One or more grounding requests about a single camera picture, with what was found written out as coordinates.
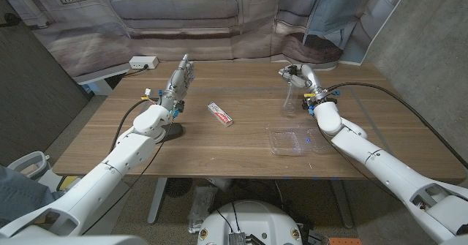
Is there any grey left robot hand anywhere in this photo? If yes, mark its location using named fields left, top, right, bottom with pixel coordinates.
left=162, top=53, right=195, bottom=110

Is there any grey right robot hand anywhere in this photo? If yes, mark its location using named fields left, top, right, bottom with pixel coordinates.
left=278, top=64, right=327, bottom=102

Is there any clear dispenser bottle black pump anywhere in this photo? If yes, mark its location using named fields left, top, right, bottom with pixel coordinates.
left=281, top=64, right=303, bottom=117

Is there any white red toothpaste box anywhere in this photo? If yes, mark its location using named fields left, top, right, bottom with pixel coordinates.
left=207, top=102, right=234, bottom=128

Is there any clear plastic clamshell container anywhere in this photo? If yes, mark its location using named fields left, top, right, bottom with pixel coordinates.
left=268, top=127, right=336, bottom=157

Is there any white power strip box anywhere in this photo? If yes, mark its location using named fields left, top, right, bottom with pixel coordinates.
left=129, top=56, right=160, bottom=70

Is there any black flat pad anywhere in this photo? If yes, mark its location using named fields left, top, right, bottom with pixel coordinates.
left=164, top=122, right=185, bottom=142

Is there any white shelf board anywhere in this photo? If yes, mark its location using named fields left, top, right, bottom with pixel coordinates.
left=75, top=62, right=131, bottom=96

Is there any printed living room backdrop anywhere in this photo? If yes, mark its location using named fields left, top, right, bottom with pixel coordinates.
left=0, top=0, right=414, bottom=85

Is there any black round fan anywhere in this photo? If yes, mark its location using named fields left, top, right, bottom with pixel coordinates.
left=164, top=178, right=193, bottom=197

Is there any white table leg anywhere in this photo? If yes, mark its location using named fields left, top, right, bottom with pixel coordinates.
left=147, top=177, right=168, bottom=225

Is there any clear plastic bag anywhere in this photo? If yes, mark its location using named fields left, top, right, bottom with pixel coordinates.
left=188, top=185, right=219, bottom=234

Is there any grey table leg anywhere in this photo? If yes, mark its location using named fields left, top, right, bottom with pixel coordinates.
left=328, top=181, right=355, bottom=230

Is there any yellow flat object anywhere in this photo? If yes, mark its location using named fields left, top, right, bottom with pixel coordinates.
left=58, top=175, right=80, bottom=193

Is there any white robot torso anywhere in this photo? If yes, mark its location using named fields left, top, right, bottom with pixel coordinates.
left=196, top=200, right=303, bottom=245

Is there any orange box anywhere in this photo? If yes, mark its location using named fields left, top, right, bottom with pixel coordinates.
left=328, top=237, right=363, bottom=245

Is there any white plastic bin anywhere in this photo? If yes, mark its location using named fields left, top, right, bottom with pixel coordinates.
left=6, top=151, right=51, bottom=182

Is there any person in blue jeans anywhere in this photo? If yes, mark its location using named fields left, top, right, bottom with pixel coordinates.
left=0, top=164, right=56, bottom=227

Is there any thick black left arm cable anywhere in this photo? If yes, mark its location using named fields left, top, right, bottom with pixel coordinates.
left=111, top=98, right=162, bottom=153

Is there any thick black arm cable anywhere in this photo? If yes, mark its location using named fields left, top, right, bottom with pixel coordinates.
left=111, top=98, right=162, bottom=153
left=325, top=82, right=468, bottom=169

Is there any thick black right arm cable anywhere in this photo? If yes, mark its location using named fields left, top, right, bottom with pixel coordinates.
left=325, top=82, right=468, bottom=169

